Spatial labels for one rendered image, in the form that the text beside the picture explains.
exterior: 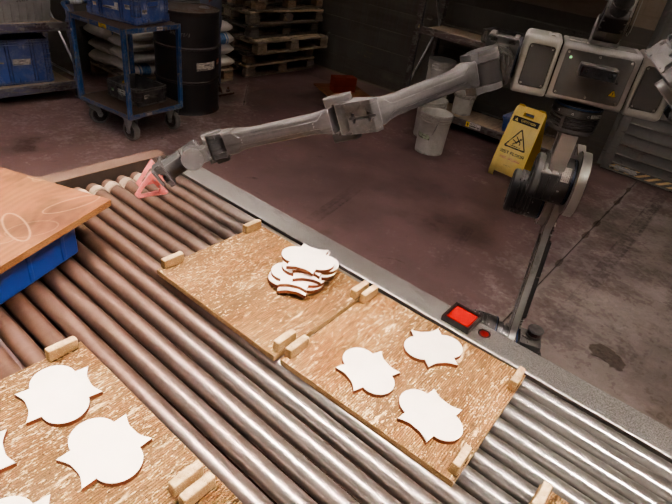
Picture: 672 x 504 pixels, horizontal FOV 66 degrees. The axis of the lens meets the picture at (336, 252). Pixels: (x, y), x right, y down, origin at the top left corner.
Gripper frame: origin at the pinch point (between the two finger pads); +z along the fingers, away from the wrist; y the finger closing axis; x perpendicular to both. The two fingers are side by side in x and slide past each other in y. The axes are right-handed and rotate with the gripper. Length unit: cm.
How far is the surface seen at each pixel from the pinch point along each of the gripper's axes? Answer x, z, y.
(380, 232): 148, -69, -150
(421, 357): 49, -36, 61
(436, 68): 156, -234, -368
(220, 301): 23.2, -5.1, 35.5
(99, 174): -3.1, 13.7, -31.1
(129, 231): 8.2, 9.9, -0.3
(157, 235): 12.8, 4.3, 2.0
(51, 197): -11.3, 17.2, 4.2
